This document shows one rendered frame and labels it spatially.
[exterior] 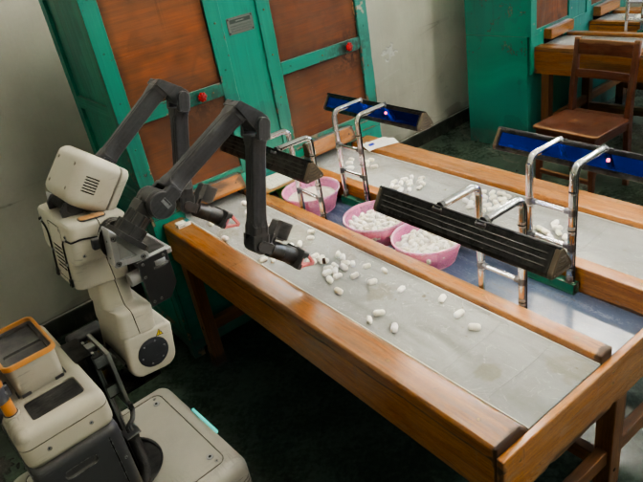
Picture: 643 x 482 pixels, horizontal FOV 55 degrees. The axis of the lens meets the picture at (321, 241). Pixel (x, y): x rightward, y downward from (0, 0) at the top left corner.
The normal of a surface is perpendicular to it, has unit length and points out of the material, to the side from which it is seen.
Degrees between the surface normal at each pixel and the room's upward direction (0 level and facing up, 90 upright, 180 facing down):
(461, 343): 0
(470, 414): 0
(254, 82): 90
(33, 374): 92
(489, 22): 90
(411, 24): 90
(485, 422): 0
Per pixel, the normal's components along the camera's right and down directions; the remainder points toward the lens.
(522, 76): -0.74, 0.43
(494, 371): -0.16, -0.86
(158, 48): 0.61, 0.29
